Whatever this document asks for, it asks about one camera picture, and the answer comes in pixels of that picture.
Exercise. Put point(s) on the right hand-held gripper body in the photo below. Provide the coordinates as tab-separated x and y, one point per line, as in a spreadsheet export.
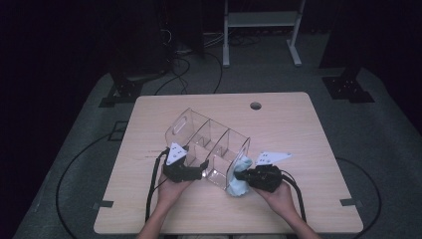
265	177

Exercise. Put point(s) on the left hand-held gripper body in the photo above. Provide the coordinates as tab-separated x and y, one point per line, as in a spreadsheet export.
179	172

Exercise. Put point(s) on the light blue cleaning cloth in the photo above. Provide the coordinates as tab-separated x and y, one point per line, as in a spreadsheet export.
237	187

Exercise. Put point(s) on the clear acrylic divided organizer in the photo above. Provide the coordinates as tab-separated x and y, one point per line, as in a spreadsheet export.
205	139

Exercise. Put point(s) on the person's right hand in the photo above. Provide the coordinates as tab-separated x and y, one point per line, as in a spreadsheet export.
280	200

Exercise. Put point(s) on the dark tape strip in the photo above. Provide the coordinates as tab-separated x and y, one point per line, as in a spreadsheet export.
351	202
103	204

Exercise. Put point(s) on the black stand base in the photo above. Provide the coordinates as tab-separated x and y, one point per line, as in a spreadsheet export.
348	88
124	91

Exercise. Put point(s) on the grey floor mat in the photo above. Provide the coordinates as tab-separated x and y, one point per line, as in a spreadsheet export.
265	79

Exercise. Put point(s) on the white metal stand frame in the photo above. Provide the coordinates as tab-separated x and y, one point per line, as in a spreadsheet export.
262	19

